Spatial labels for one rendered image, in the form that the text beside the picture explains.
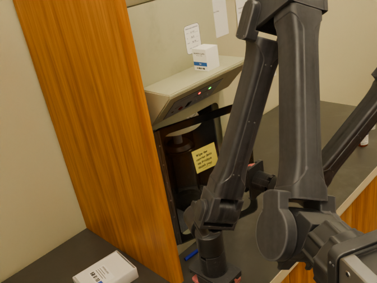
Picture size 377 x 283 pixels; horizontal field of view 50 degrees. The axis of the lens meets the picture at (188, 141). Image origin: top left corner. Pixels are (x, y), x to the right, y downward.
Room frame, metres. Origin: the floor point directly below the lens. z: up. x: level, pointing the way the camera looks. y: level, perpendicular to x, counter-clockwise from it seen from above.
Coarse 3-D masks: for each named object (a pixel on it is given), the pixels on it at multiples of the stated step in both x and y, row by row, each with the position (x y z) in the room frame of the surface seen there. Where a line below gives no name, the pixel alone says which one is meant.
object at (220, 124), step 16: (208, 112) 1.07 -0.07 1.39; (224, 112) 1.08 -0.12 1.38; (160, 128) 1.01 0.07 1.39; (176, 128) 1.03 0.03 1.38; (192, 128) 1.04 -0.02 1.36; (208, 128) 1.06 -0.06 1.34; (224, 128) 1.08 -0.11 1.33; (176, 144) 1.02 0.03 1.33; (192, 144) 1.04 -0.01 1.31; (176, 160) 1.02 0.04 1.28; (192, 160) 1.04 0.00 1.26; (176, 176) 1.02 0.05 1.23; (192, 176) 1.04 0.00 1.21; (208, 176) 1.05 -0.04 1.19; (176, 192) 1.01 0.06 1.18; (192, 192) 1.03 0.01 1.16; (176, 208) 1.01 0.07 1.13; (256, 208) 1.11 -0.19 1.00
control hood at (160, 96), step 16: (224, 64) 1.11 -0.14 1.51; (240, 64) 1.11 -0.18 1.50; (160, 80) 1.05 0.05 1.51; (176, 80) 1.03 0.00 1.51; (192, 80) 1.01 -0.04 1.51; (208, 80) 1.02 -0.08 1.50; (224, 80) 1.12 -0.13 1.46; (160, 96) 0.94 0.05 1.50; (176, 96) 0.94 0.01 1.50; (160, 112) 0.96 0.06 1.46
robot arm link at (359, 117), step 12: (372, 84) 0.95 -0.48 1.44; (372, 96) 0.92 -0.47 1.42; (360, 108) 0.92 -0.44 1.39; (372, 108) 0.89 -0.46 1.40; (348, 120) 0.91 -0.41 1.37; (360, 120) 0.89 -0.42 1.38; (372, 120) 0.89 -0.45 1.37; (336, 132) 0.91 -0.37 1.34; (348, 132) 0.88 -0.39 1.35; (360, 132) 0.88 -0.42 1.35; (336, 144) 0.88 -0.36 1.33; (348, 144) 0.87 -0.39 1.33; (324, 156) 0.87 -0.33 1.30; (336, 156) 0.86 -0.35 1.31; (348, 156) 0.87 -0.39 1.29; (324, 168) 0.84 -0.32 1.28; (336, 168) 0.85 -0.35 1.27; (300, 204) 0.84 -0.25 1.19
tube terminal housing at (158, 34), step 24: (168, 0) 1.11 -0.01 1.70; (192, 0) 1.17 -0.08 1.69; (144, 24) 1.05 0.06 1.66; (168, 24) 1.10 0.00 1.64; (144, 48) 1.04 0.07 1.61; (168, 48) 1.09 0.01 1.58; (144, 72) 1.03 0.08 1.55; (168, 72) 1.08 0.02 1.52; (216, 96) 1.20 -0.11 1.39; (168, 120) 1.06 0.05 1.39; (192, 240) 1.06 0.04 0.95
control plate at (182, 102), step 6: (210, 84) 1.05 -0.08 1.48; (216, 84) 1.09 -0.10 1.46; (198, 90) 1.02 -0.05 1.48; (204, 90) 1.05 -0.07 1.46; (210, 90) 1.09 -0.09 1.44; (186, 96) 0.99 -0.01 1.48; (192, 96) 1.02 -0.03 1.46; (198, 96) 1.06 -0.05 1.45; (204, 96) 1.10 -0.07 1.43; (174, 102) 0.96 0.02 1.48; (180, 102) 0.99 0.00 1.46; (186, 102) 1.03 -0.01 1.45; (192, 102) 1.06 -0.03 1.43; (174, 108) 1.00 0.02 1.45; (168, 114) 1.00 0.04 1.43
